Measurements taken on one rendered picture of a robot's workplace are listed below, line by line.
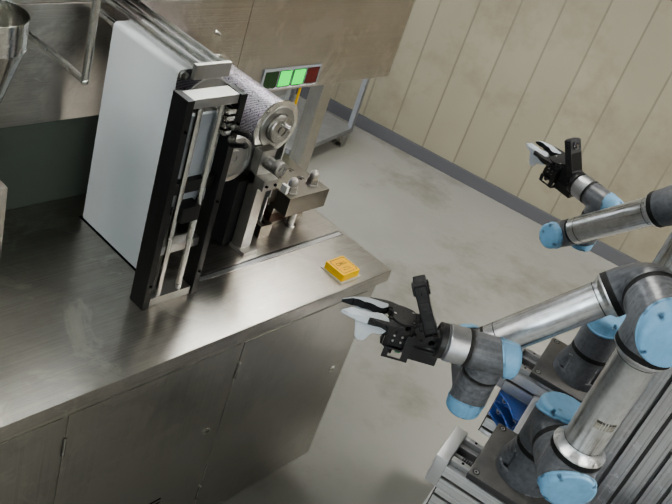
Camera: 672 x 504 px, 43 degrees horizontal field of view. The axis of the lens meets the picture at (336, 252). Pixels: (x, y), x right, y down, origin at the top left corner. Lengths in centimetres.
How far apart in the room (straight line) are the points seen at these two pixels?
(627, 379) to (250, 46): 138
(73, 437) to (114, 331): 24
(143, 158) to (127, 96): 14
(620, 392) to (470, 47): 353
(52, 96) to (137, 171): 28
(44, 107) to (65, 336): 57
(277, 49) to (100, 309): 99
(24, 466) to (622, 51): 378
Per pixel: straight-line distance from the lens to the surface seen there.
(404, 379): 351
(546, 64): 492
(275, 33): 251
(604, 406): 176
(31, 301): 198
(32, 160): 221
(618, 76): 484
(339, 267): 229
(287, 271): 225
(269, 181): 213
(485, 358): 166
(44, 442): 187
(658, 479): 219
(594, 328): 238
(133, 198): 205
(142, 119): 197
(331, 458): 307
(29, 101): 211
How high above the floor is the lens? 216
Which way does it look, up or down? 32 degrees down
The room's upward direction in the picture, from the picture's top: 20 degrees clockwise
